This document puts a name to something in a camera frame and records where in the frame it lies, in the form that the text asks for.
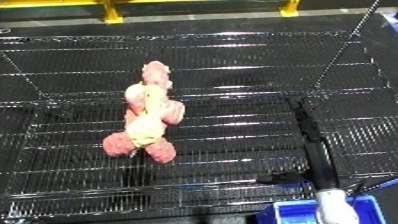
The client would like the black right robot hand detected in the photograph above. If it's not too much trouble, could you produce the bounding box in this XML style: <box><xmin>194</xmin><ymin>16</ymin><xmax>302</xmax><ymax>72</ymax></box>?
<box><xmin>255</xmin><ymin>95</ymin><xmax>343</xmax><ymax>192</ymax></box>

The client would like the pink and yellow soft toy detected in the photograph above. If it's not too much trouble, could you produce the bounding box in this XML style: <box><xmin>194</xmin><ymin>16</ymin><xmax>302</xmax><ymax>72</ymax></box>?
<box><xmin>101</xmin><ymin>60</ymin><xmax>187</xmax><ymax>165</ymax></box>

